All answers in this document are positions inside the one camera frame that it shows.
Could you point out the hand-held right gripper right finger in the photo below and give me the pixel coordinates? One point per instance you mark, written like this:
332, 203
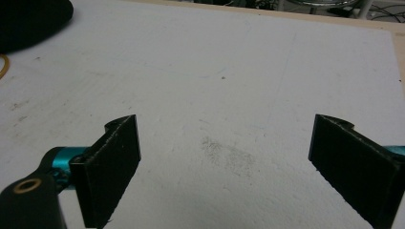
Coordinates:
356, 165

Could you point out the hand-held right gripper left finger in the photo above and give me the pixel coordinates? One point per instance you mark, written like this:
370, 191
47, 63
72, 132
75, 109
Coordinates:
106, 171

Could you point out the yellow rubber band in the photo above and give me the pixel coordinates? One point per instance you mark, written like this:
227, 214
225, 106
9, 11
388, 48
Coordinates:
5, 65

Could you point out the black cloth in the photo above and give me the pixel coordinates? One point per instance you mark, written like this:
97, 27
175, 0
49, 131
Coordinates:
30, 22

